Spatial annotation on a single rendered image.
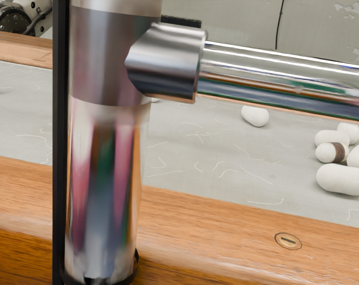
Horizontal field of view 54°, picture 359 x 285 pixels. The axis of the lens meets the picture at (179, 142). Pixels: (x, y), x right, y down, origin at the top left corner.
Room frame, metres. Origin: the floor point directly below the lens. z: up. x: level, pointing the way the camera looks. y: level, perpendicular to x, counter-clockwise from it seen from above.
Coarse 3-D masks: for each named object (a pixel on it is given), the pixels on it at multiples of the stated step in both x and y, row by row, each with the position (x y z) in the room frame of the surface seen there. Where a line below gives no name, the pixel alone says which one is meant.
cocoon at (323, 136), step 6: (318, 132) 0.33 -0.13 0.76; (324, 132) 0.32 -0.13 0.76; (330, 132) 0.32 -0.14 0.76; (336, 132) 0.32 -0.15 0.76; (342, 132) 0.33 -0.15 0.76; (318, 138) 0.32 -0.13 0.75; (324, 138) 0.32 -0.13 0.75; (330, 138) 0.32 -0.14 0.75; (336, 138) 0.32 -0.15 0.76; (342, 138) 0.32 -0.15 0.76; (348, 138) 0.32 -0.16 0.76; (318, 144) 0.32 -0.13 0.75; (348, 144) 0.32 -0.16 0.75
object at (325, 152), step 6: (324, 144) 0.29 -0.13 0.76; (330, 144) 0.29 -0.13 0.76; (342, 144) 0.30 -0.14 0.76; (318, 150) 0.29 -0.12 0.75; (324, 150) 0.29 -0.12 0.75; (330, 150) 0.29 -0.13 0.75; (348, 150) 0.29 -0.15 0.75; (318, 156) 0.29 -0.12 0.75; (324, 156) 0.29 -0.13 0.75; (330, 156) 0.28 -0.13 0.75; (324, 162) 0.29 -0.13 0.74; (330, 162) 0.29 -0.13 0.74
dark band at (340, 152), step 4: (332, 144) 0.29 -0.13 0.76; (336, 144) 0.29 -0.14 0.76; (340, 144) 0.29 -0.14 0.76; (336, 148) 0.29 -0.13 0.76; (340, 148) 0.29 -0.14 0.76; (336, 152) 0.29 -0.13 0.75; (340, 152) 0.29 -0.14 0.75; (344, 152) 0.29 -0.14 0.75; (336, 156) 0.29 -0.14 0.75; (340, 156) 0.29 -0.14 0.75; (344, 156) 0.29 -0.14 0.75; (336, 160) 0.29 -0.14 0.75; (340, 160) 0.29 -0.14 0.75
